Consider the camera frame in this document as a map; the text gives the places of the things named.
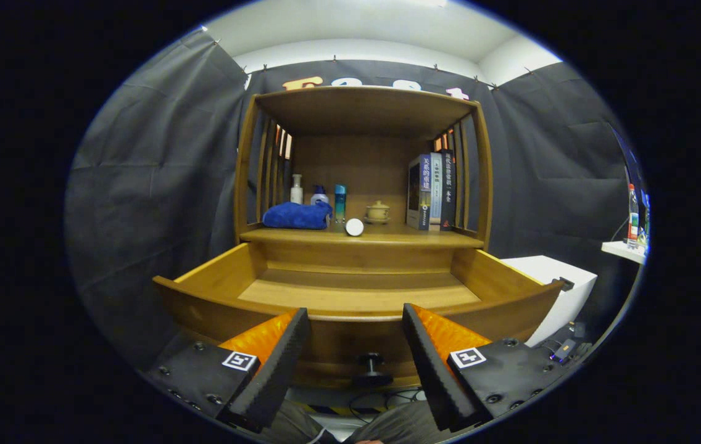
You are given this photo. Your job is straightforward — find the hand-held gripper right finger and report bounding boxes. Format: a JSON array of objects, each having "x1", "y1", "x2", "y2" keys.
[{"x1": 402, "y1": 303, "x2": 573, "y2": 432}]

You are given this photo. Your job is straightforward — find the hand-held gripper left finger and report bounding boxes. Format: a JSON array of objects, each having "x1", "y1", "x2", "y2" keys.
[{"x1": 144, "y1": 307, "x2": 311, "y2": 434}]

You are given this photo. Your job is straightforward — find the wooden drawer with black knob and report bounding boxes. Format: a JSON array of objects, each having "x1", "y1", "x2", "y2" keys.
[{"x1": 152, "y1": 242, "x2": 566, "y2": 390}]

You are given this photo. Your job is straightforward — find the wooden countertop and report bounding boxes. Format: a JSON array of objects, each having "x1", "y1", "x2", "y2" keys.
[{"x1": 239, "y1": 222, "x2": 486, "y2": 250}]

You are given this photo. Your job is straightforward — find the wooden cabinet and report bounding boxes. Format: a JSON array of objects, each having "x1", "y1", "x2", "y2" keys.
[{"x1": 233, "y1": 85, "x2": 494, "y2": 290}]

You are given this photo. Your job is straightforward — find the person's left leg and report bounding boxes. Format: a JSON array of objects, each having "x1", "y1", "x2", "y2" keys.
[{"x1": 261, "y1": 398, "x2": 342, "y2": 444}]

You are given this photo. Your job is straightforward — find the person's leg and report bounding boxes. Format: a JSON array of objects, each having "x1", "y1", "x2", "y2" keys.
[
  {"x1": 261, "y1": 398, "x2": 342, "y2": 444},
  {"x1": 347, "y1": 401, "x2": 450, "y2": 444}
]

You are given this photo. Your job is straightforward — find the person's right leg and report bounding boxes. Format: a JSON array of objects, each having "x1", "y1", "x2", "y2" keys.
[{"x1": 347, "y1": 401, "x2": 450, "y2": 444}]

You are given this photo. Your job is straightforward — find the small black device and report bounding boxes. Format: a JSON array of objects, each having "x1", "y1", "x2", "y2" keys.
[{"x1": 551, "y1": 338, "x2": 576, "y2": 364}]

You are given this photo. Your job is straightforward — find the white box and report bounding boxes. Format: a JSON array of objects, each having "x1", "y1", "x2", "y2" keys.
[{"x1": 502, "y1": 255, "x2": 598, "y2": 347}]

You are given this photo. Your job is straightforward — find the blue folded towel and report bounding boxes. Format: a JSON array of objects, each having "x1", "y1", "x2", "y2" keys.
[{"x1": 262, "y1": 201, "x2": 333, "y2": 231}]

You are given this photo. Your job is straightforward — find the beige lidded teacup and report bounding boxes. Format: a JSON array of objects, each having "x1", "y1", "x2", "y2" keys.
[{"x1": 364, "y1": 200, "x2": 392, "y2": 224}]

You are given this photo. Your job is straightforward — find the pale spine book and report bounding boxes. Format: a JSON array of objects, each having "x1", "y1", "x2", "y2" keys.
[{"x1": 429, "y1": 152, "x2": 444, "y2": 231}]

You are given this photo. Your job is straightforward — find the blue spine book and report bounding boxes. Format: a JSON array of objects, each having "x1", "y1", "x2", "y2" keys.
[{"x1": 406, "y1": 154, "x2": 433, "y2": 231}]

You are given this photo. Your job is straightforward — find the black spine book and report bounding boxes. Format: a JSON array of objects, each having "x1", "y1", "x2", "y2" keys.
[{"x1": 441, "y1": 149, "x2": 456, "y2": 232}]

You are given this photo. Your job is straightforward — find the black backdrop cloth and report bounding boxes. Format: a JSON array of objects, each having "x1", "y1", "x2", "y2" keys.
[{"x1": 65, "y1": 28, "x2": 641, "y2": 371}]

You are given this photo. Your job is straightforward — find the white side shelf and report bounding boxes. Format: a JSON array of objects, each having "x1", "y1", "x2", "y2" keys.
[{"x1": 601, "y1": 240, "x2": 646, "y2": 265}]

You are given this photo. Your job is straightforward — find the red-capped water bottle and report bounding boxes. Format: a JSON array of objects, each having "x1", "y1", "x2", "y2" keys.
[{"x1": 627, "y1": 183, "x2": 640, "y2": 247}]

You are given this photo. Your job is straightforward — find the dark monitor screen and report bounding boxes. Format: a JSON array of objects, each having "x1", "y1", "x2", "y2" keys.
[{"x1": 613, "y1": 123, "x2": 642, "y2": 192}]

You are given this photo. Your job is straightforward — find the black floor cables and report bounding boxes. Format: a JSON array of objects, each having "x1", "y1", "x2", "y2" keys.
[{"x1": 349, "y1": 387, "x2": 428, "y2": 426}]

